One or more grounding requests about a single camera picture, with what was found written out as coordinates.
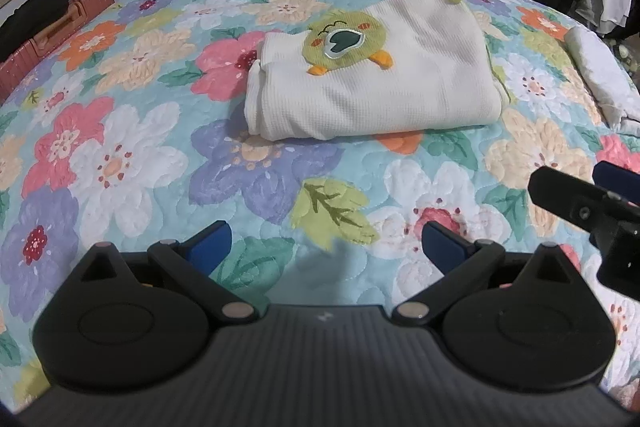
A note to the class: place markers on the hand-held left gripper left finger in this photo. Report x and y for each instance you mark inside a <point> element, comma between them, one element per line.
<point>210,244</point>

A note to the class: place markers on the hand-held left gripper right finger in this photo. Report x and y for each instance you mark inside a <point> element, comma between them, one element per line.
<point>442,243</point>

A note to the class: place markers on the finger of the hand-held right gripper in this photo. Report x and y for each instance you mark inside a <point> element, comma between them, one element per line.
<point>575,202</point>
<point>612,177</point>

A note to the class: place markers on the cream sweater with green patch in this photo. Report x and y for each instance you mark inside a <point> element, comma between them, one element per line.
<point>380,77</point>

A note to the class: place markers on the floral quilted bedspread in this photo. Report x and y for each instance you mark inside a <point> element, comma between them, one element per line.
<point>150,167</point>

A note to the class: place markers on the pale grey folded cloth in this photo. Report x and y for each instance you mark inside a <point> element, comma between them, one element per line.
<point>607,77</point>

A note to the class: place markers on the orange suitcase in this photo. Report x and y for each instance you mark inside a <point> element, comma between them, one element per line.
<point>55,37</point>

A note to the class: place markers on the black cloth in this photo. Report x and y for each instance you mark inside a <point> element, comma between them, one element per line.
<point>35,9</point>

